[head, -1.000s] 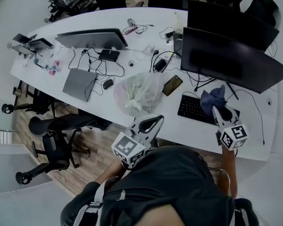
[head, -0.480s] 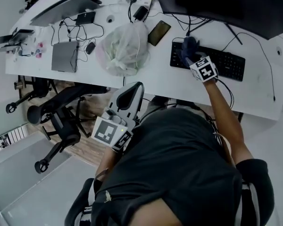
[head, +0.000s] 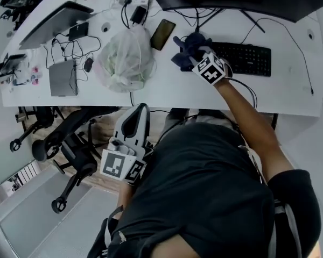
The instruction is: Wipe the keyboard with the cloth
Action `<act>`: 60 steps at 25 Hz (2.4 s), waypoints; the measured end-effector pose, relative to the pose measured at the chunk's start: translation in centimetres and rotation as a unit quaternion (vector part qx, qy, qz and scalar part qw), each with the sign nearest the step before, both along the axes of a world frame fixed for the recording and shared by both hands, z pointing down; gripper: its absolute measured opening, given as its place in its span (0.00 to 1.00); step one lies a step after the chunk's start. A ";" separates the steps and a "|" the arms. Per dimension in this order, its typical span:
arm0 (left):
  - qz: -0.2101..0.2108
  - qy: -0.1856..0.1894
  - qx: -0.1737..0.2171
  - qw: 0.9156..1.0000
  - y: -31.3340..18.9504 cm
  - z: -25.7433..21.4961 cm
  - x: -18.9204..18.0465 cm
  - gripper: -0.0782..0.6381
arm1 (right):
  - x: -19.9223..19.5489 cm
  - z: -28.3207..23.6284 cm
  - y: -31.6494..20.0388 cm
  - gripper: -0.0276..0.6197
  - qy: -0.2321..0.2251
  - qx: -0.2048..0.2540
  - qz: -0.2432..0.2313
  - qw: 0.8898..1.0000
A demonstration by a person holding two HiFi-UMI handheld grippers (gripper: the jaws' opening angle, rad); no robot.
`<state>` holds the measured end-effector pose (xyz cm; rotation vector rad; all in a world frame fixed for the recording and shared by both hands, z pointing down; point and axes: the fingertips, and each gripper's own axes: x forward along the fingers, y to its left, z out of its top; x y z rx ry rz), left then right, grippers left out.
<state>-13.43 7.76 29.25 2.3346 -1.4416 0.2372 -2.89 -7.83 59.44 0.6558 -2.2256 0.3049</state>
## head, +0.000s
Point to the black smartphone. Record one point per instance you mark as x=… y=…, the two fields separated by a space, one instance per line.
x=162 y=34

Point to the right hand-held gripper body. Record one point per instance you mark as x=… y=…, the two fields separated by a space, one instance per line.
x=209 y=68

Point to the black office chair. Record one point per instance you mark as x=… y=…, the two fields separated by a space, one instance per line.
x=35 y=122
x=78 y=154

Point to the person's right forearm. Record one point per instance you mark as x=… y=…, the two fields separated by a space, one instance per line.
x=249 y=122

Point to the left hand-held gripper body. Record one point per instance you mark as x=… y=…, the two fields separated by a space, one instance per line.
x=115 y=165

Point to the black charger block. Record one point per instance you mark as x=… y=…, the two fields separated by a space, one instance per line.
x=138 y=15

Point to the person's left forearm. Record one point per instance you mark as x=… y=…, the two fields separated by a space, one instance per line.
x=125 y=195

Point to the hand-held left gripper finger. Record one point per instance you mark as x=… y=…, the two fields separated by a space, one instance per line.
x=120 y=122
x=145 y=122

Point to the translucent white plastic bag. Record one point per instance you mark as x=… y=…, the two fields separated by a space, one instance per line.
x=125 y=58

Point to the flat grey box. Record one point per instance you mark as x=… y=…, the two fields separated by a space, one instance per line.
x=60 y=78

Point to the black keyboard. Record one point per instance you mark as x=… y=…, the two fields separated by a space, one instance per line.
x=247 y=59

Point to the small pink items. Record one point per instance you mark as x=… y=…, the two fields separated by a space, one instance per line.
x=35 y=75

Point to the small black mouse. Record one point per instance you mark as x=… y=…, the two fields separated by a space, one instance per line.
x=88 y=64

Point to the white power strip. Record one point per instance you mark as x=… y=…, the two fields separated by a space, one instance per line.
x=133 y=0

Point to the dark blue cloth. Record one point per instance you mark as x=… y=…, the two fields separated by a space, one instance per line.
x=189 y=47

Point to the grey laptop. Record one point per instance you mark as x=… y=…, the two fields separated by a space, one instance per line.
x=55 y=23

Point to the person's black shirt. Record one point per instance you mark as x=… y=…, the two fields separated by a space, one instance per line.
x=204 y=184

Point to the flat black power brick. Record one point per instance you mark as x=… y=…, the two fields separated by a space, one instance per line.
x=78 y=31

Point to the black monitor stand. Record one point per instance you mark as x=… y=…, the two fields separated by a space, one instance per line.
x=254 y=23

